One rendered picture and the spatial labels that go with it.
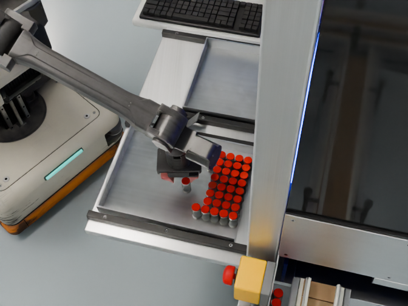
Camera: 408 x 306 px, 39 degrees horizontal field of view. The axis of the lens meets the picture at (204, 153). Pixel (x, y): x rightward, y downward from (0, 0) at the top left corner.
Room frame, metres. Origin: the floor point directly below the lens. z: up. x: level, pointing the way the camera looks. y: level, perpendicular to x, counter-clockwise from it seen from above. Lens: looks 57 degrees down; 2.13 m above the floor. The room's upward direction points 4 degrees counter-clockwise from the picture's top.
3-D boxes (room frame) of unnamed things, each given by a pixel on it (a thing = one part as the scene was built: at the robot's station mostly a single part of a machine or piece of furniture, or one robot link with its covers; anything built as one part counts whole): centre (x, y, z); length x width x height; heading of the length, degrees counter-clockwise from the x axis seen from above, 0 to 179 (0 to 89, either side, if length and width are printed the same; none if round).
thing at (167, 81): (0.88, -0.03, 0.87); 0.70 x 0.48 x 0.02; 162
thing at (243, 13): (1.41, -0.03, 0.82); 0.40 x 0.14 x 0.02; 72
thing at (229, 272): (0.43, -0.04, 0.99); 0.04 x 0.04 x 0.04; 72
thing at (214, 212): (0.69, -0.04, 0.90); 0.18 x 0.02 x 0.05; 162
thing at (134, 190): (0.73, 0.06, 0.90); 0.34 x 0.26 x 0.04; 72
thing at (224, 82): (1.02, -0.15, 0.90); 0.34 x 0.26 x 0.04; 72
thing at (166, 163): (0.71, 0.06, 1.04); 0.10 x 0.07 x 0.07; 87
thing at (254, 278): (0.42, -0.08, 1.00); 0.08 x 0.07 x 0.07; 72
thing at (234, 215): (0.68, -0.08, 0.90); 0.18 x 0.02 x 0.05; 162
